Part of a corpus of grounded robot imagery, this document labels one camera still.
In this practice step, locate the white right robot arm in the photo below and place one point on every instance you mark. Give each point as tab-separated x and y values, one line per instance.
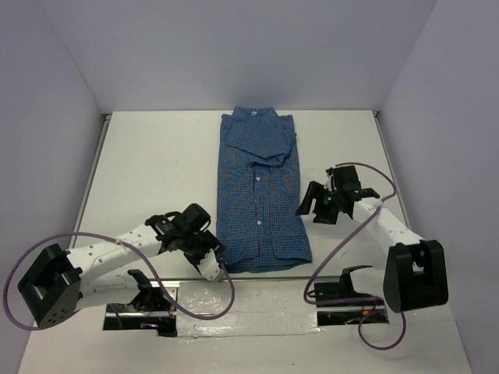
414	275

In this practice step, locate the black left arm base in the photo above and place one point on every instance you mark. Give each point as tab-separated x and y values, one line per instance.
147	311

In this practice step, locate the white taped cover sheet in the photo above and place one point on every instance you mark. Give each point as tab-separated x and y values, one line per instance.
261	308

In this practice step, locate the blue checkered long sleeve shirt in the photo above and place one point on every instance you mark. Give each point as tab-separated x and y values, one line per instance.
258	193

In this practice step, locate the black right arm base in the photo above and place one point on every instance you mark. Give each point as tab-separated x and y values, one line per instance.
339	304

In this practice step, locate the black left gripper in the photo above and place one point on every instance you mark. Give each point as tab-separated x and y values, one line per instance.
211	242

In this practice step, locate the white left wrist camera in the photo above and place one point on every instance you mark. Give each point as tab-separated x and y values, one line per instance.
209	267

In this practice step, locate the aluminium table edge rail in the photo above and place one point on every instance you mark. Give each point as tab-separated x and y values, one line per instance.
73	239

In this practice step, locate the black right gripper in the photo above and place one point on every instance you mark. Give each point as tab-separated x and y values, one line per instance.
317	191

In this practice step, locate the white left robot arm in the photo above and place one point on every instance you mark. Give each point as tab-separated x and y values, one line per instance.
61	282

